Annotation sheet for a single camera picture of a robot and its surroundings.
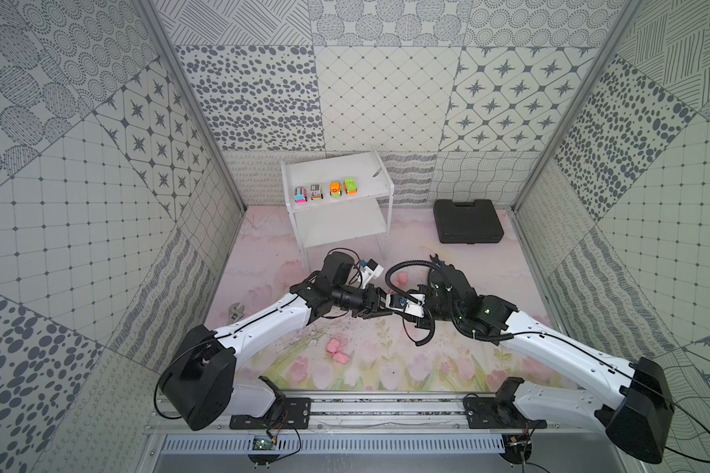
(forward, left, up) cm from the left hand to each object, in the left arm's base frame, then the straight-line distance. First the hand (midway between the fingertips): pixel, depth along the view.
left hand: (403, 318), depth 69 cm
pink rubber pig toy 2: (0, +19, -19) cm, 27 cm away
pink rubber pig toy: (+23, -3, -19) cm, 30 cm away
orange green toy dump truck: (+30, +14, +16) cm, 37 cm away
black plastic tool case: (+46, -29, -16) cm, 57 cm away
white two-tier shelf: (+28, +18, +14) cm, 36 cm away
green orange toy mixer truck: (+28, +18, +16) cm, 37 cm away
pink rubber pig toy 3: (-4, +16, -19) cm, 25 cm away
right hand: (+6, 0, -4) cm, 8 cm away
